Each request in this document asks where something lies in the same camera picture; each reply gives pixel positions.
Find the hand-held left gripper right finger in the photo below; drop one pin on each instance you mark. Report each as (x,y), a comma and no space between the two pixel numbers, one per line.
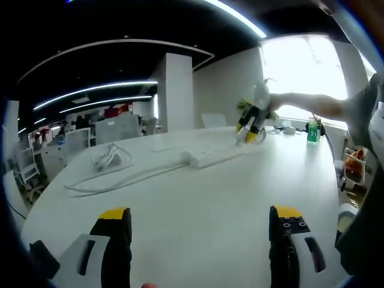
(285,255)

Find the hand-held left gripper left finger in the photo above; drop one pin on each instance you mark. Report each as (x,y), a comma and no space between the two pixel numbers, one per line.
(117,249)

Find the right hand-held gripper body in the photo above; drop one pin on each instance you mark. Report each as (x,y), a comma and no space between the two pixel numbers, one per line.
(261,97)

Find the clear glass cup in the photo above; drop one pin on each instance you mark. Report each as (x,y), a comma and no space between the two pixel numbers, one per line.
(261,136)

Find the white power strip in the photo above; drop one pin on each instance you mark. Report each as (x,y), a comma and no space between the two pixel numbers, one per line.
(216,155)

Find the small white desk item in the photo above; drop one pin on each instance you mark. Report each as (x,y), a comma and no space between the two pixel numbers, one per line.
(288,128)

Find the long ceiling light strip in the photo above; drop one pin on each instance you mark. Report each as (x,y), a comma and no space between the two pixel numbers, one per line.
(240,15)

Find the white desk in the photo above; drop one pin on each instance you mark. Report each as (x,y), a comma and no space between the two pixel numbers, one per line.
(204,198)

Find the curved ceiling light strip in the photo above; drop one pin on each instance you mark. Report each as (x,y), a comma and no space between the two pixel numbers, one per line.
(105,103)
(96,88)

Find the person's left hand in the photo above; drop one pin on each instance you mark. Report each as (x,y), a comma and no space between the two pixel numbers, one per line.
(149,285)

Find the green potted plant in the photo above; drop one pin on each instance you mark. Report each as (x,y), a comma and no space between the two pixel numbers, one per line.
(271,114)

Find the white chair back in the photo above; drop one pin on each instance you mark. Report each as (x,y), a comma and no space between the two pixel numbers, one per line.
(213,121)

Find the green bottle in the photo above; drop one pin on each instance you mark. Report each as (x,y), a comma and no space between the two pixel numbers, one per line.
(312,133)

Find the white chair armrest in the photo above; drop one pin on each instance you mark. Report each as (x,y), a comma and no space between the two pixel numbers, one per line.
(346,219)

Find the white chair with orange item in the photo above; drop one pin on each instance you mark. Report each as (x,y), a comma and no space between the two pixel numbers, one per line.
(355,163)

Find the person's grey shirt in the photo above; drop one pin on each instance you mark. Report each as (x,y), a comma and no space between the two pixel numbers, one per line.
(364,180)

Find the white mesh office chair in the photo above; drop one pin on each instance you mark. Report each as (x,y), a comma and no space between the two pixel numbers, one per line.
(28,174)

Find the small grey partition screen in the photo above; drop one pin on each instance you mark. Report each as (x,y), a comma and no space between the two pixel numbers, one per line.
(77,139)

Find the large grey partition screen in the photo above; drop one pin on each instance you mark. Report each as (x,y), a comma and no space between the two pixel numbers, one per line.
(117,129)

